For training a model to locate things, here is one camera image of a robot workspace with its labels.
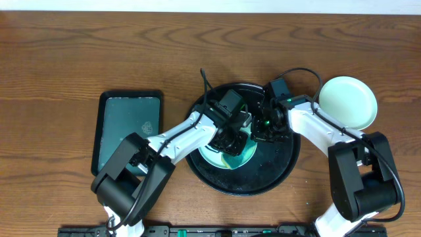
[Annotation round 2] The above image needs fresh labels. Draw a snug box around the green scouring sponge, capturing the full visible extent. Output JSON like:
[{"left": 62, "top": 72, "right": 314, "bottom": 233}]
[{"left": 221, "top": 153, "right": 249, "bottom": 170}]

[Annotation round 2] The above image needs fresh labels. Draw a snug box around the mint plate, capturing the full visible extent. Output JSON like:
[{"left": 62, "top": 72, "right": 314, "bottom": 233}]
[
  {"left": 319, "top": 76, "right": 378, "bottom": 130},
  {"left": 199, "top": 125, "right": 257, "bottom": 169}
]

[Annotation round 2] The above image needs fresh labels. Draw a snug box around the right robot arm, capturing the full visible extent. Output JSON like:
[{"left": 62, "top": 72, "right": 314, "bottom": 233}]
[{"left": 251, "top": 95, "right": 405, "bottom": 236}]

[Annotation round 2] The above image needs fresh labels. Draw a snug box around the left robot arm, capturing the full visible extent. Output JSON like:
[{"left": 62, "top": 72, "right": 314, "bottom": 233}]
[{"left": 91, "top": 101, "right": 251, "bottom": 236}]

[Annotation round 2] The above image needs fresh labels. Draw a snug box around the black rectangular water tray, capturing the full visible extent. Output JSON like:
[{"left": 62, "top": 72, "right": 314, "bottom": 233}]
[{"left": 91, "top": 90, "right": 163, "bottom": 176}]

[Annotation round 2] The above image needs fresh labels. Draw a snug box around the right black cable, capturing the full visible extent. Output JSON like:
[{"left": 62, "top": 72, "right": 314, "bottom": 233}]
[{"left": 272, "top": 67, "right": 406, "bottom": 237}]

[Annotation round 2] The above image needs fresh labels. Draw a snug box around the black cable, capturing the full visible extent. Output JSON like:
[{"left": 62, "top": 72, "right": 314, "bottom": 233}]
[
  {"left": 105, "top": 68, "right": 214, "bottom": 234},
  {"left": 272, "top": 67, "right": 406, "bottom": 237}
]

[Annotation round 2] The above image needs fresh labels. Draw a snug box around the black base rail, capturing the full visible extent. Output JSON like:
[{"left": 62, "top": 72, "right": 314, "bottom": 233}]
[{"left": 57, "top": 223, "right": 388, "bottom": 237}]

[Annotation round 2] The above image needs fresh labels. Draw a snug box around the left black cable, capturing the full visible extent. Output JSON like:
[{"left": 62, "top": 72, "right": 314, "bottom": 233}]
[{"left": 105, "top": 68, "right": 214, "bottom": 234}]

